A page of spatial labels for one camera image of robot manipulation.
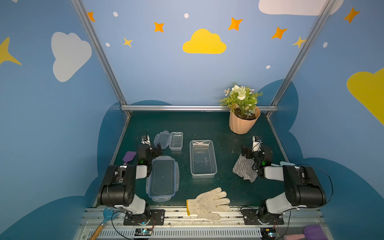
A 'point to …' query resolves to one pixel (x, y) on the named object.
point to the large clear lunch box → (203, 164)
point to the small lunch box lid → (163, 138)
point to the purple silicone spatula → (129, 156)
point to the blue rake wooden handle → (108, 215)
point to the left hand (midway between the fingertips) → (155, 143)
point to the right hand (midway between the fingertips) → (252, 144)
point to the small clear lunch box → (176, 141)
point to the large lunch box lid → (163, 181)
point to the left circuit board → (143, 231)
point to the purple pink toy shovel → (311, 232)
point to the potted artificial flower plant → (242, 102)
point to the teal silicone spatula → (282, 163)
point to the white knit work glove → (206, 203)
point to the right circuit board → (268, 233)
